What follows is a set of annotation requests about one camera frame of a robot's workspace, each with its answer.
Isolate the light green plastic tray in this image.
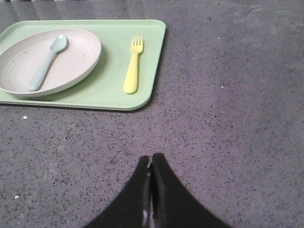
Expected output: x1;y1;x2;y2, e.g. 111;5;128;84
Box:
0;19;166;111

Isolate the light blue plastic spoon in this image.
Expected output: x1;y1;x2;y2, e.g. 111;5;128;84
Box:
27;35;68;92

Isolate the yellow plastic fork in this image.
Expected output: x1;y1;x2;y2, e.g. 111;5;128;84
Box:
123;36;143;94

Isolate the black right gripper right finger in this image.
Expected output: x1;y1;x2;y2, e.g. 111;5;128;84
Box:
151;153;229;228

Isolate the beige round plate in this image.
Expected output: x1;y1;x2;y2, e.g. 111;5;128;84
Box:
0;28;102;97

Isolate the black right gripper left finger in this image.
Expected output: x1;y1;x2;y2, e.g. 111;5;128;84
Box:
85;156;151;228

